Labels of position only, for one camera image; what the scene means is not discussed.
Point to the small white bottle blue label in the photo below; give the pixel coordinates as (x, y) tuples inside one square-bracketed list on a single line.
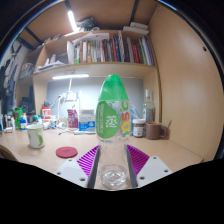
[(23, 123)]

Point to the blue and white carton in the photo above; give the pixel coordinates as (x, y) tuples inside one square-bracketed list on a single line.
[(86, 121)]

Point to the under-shelf light bar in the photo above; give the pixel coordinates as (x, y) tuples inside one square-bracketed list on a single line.
[(70, 76)]

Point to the clear glass bottle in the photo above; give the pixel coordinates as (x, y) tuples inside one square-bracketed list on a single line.
[(149, 110)]

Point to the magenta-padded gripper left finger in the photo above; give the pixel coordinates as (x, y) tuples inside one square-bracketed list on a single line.
[(71, 170)]

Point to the flat round red coaster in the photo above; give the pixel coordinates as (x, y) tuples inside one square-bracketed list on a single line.
[(66, 152)]

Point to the ceiling light tube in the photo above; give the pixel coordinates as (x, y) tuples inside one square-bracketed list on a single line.
[(72, 20)]

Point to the brown jar with white lid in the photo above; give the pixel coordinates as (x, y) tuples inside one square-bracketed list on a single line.
[(138, 128)]

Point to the clear bottle with green label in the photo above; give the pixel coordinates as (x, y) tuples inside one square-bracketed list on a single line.
[(111, 133)]

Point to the green container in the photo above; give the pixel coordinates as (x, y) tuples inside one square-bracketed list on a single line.
[(18, 116)]

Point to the magenta pouch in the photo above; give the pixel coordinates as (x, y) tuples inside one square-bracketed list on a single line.
[(72, 119)]

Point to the red and white canister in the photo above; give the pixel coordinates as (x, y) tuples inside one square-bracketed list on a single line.
[(46, 114)]

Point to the brown mug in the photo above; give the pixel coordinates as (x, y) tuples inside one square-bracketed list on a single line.
[(153, 131)]

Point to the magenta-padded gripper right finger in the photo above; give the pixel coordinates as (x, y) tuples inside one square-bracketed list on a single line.
[(153, 168)]

